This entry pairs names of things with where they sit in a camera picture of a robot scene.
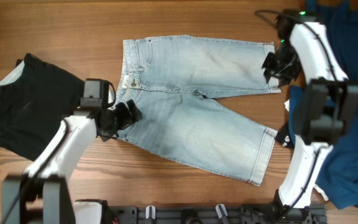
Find black folded t-shirt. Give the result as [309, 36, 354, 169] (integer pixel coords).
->
[0, 53, 85, 161]

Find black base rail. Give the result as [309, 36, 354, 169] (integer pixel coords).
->
[73, 198, 328, 224]

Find dark blue t-shirt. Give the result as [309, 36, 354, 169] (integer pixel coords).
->
[276, 2, 358, 209]

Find light blue denim shorts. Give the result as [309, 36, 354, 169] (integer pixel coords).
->
[116, 35, 280, 185]

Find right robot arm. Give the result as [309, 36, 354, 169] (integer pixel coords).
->
[262, 9, 358, 223]

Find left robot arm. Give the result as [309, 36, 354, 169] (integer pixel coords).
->
[1, 78, 142, 223]

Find black garment with white print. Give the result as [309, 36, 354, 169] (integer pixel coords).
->
[275, 122, 295, 149]

